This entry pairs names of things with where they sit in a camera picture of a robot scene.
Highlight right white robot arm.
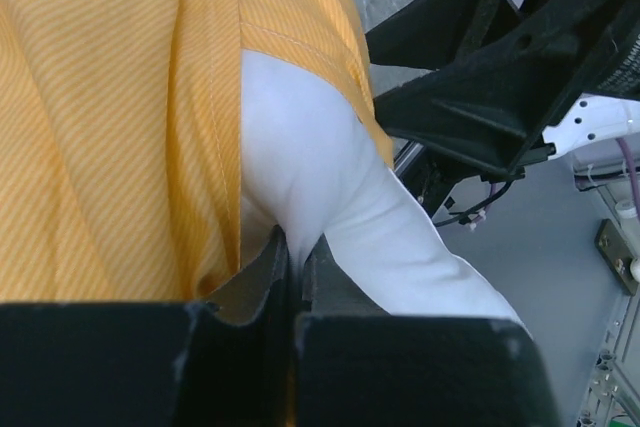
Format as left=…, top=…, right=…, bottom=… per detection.
left=366, top=0, right=639, bottom=181

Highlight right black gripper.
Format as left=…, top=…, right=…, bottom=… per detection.
left=366, top=0, right=639, bottom=179

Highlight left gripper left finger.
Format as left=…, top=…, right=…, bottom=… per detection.
left=1, top=229, right=290, bottom=426

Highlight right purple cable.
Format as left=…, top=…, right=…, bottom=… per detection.
left=432, top=136, right=640, bottom=236

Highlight white pillow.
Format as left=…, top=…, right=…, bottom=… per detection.
left=241, top=50, right=518, bottom=321

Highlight yellow Mickey Mouse pillowcase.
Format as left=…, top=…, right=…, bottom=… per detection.
left=1, top=0, right=392, bottom=301

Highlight aluminium front rail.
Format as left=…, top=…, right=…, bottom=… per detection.
left=392, top=141, right=456, bottom=218

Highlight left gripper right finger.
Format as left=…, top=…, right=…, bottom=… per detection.
left=294, top=240, right=560, bottom=426

